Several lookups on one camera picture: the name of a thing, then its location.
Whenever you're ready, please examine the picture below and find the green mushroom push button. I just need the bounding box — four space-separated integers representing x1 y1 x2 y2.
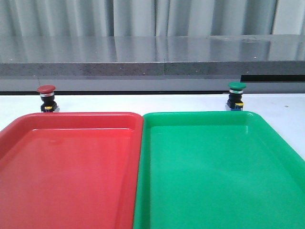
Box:
225 82 246 111

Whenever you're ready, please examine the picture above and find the red mushroom push button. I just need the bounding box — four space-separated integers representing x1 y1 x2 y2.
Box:
37 85 60 113

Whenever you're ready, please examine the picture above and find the grey stone counter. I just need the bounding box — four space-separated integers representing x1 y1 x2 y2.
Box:
0 35 305 94

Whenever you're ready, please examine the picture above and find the green plastic tray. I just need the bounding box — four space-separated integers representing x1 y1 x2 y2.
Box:
133 111 305 229

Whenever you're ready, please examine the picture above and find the red plastic tray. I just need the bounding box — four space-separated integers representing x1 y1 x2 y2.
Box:
0 113 143 229

